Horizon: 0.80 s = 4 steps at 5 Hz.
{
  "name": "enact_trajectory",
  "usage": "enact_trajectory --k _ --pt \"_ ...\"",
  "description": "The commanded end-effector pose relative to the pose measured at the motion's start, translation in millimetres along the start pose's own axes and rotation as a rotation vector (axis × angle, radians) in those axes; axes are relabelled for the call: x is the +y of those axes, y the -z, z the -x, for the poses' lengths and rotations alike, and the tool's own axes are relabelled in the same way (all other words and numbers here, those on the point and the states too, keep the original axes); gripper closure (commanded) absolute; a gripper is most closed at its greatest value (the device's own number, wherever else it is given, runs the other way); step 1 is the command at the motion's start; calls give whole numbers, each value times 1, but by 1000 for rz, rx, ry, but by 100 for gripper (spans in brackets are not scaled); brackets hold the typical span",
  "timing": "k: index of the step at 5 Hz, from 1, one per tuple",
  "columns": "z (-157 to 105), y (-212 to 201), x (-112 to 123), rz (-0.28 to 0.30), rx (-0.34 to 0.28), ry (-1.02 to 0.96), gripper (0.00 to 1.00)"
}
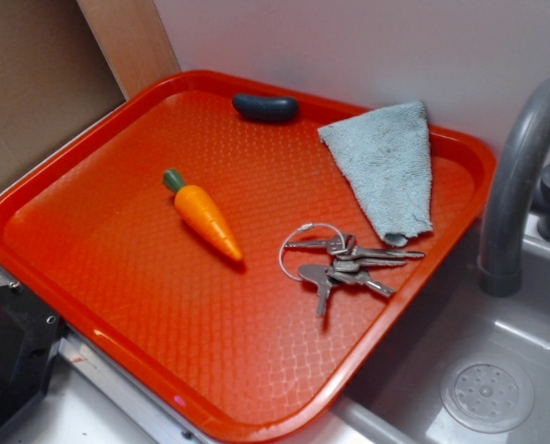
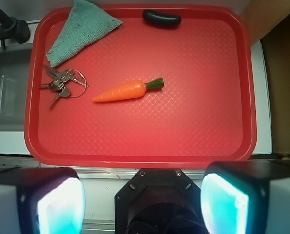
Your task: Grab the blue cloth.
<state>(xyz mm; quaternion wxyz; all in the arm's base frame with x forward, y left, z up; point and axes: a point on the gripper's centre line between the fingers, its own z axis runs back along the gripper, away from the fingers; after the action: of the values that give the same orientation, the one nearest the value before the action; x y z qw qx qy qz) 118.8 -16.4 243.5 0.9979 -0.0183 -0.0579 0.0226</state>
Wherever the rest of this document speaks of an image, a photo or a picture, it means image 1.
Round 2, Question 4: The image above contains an orange plastic tray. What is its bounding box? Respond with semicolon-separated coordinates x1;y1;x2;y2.
0;71;495;443

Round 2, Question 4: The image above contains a grey plastic sink basin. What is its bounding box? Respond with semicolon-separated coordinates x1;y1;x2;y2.
333;228;550;443

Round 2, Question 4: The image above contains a dark blue oval object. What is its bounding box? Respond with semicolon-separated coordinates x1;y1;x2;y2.
232;93;299;123

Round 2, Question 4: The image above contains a wooden board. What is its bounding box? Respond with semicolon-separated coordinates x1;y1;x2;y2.
78;0;180;100

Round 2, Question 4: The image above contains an orange toy carrot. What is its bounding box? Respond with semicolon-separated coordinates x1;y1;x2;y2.
163;168;244;262

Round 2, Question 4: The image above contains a black box with screws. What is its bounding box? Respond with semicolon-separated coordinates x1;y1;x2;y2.
0;282;66;436

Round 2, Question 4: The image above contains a sink drain strainer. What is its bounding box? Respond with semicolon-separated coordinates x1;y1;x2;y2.
440;353;535;434

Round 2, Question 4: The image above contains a light blue cloth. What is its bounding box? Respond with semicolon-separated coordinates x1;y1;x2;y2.
318;102;434;247

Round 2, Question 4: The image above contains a cardboard panel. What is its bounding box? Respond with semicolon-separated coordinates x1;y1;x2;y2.
0;1;124;192

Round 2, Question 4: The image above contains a bunch of silver keys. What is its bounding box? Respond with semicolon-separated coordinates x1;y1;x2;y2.
278;223;425;318

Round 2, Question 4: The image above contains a grey toy faucet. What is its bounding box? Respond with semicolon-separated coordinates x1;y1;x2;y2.
477;78;550;297

